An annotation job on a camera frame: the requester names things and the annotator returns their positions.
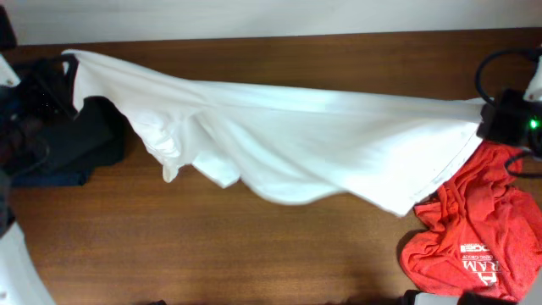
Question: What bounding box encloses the white printed t-shirt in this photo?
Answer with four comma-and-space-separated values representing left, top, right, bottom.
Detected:
73, 50, 484, 216

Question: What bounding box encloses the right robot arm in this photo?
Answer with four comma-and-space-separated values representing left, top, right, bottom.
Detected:
400, 53, 541, 304

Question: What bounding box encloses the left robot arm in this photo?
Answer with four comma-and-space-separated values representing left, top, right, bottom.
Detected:
1, 4, 56, 305

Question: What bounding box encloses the folded black clothes pile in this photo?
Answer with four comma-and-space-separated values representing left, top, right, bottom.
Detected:
1, 55, 127, 187

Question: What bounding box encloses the red mesh shirt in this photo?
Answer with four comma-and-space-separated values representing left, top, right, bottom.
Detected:
400, 142, 541, 302

